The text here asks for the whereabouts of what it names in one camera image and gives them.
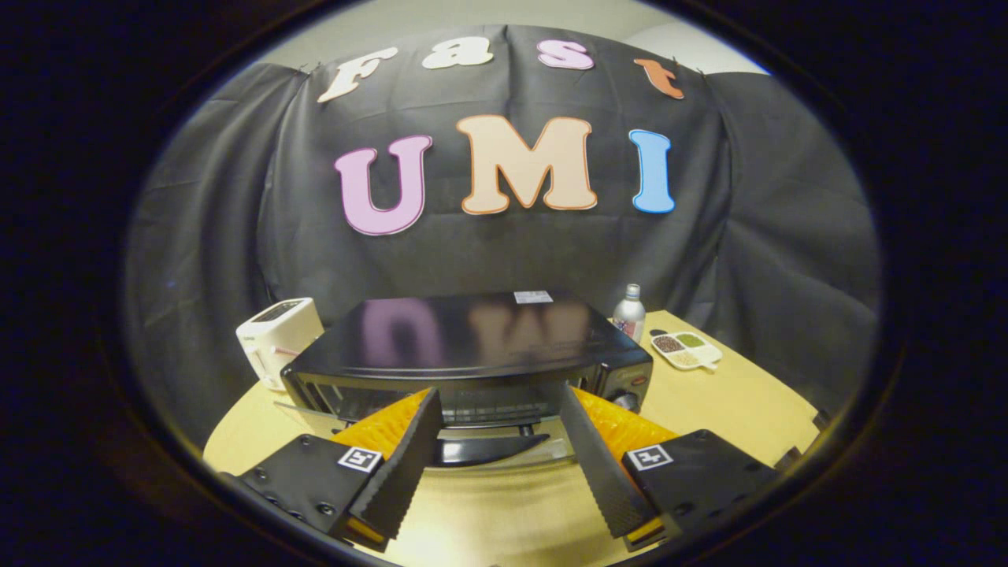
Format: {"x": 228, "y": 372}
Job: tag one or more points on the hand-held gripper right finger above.
{"x": 598, "y": 461}

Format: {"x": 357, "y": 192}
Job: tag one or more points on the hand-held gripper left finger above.
{"x": 409, "y": 457}

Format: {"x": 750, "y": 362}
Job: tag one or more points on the black toaster oven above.
{"x": 472, "y": 335}

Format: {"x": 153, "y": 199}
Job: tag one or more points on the white pop-up toaster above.
{"x": 276, "y": 335}

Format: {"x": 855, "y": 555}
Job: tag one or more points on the white divided spice dish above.
{"x": 685, "y": 350}

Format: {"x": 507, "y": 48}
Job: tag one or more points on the silver bottle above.
{"x": 629, "y": 315}

